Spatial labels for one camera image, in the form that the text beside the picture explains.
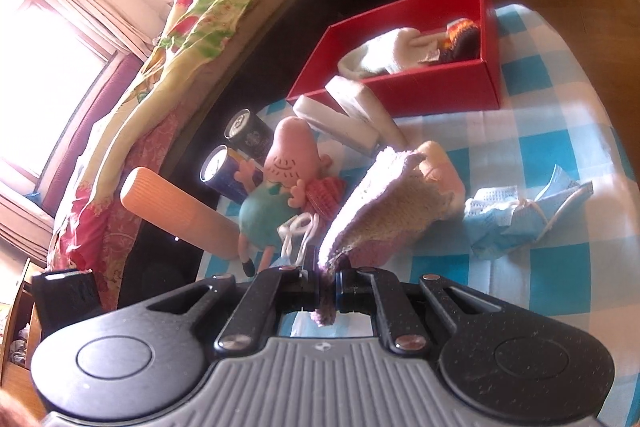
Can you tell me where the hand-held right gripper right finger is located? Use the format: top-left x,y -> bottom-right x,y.
335,267 -> 507,354

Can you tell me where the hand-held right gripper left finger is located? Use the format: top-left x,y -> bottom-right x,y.
127,268 -> 322,354

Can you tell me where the purple towel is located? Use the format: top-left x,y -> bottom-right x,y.
310,142 -> 468,325

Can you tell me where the pink pig plush toy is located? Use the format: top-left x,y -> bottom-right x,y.
235,117 -> 346,278

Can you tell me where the red cardboard box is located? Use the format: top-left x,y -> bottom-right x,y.
286,0 -> 502,112

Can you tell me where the white soft cloth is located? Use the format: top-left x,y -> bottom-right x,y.
337,27 -> 451,80

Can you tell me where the wooden side cabinet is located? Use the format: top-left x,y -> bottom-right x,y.
0,257 -> 46,408

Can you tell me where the pink patterned bedsheet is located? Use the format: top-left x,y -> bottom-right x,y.
50,107 -> 196,308

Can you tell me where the blue drink can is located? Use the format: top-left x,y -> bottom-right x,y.
200,144 -> 263,202

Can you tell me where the orange ribbed cylinder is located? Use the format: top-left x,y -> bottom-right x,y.
120,167 -> 241,260

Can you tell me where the dark drink can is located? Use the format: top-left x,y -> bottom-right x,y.
223,108 -> 276,158

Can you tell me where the maroon window seat cushion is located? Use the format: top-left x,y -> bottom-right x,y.
30,54 -> 146,188

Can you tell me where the blue checkered tablecloth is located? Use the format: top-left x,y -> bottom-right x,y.
197,4 -> 633,427

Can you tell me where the colourful knitted sock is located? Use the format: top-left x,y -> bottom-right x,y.
437,18 -> 483,62

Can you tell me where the bed with floral blanket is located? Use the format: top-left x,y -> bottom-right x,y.
47,0 -> 326,273

